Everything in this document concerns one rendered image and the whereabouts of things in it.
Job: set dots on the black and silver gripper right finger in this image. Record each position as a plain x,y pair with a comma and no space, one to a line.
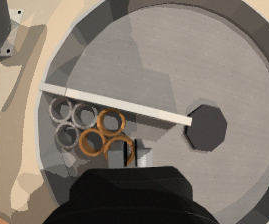
143,156

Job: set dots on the grey metal ring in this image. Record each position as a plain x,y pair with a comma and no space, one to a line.
76,115
54,108
61,138

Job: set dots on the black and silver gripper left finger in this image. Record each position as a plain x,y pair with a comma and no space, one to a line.
117,158

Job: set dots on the bronze ring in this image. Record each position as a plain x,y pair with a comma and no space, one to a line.
124,138
100,123
85,147

